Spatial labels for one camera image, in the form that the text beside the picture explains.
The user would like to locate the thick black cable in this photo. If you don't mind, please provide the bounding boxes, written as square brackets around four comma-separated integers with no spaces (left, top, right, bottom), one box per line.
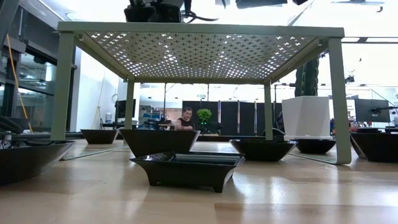
[0,115,28,135]

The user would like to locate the black computer monitor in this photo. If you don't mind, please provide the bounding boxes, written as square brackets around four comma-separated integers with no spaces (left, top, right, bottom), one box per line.
[115,99,137,119]
[354,98,391,123]

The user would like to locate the black wavy square plate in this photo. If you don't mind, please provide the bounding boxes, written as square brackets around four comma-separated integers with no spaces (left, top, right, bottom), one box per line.
[119,129,201,158]
[350,133,398,163]
[80,129,120,145]

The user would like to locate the black oval plate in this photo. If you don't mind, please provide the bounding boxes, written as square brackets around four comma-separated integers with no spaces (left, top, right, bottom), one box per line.
[229,139,299,162]
[295,139,337,154]
[0,139,76,187]

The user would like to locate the white hexagonal plant pot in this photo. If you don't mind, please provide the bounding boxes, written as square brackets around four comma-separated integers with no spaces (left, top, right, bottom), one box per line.
[281,96,333,141]

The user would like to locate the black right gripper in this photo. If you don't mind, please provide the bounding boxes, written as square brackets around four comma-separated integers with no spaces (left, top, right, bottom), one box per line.
[235,0,308,9]

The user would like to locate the thin yellow rod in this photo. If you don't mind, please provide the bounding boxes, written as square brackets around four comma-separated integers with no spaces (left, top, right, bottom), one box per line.
[6,34,34,133]

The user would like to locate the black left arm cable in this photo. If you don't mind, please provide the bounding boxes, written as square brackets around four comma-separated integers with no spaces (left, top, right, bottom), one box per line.
[182,0,220,23]

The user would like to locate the small green potted plant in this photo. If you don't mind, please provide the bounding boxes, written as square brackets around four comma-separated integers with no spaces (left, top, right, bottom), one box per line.
[197,108,213,133]

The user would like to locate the green cactus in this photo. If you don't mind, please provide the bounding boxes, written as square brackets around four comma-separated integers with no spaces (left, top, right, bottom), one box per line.
[294,57,320,97]

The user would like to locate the green perforated metal shelf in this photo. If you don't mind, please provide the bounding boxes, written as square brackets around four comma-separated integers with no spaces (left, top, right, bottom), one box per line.
[50,21,352,166]

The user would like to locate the person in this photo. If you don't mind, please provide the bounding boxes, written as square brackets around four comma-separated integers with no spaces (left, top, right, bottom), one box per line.
[174,107,196,131]

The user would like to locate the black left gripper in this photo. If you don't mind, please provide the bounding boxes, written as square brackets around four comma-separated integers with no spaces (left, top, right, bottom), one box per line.
[123,0,184,23]

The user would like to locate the small black square plate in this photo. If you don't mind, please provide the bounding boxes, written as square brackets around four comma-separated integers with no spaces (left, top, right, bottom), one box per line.
[129,151,246,194]

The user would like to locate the black partition panels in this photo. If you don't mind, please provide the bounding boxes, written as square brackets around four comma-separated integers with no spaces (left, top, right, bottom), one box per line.
[182,100,282,136]

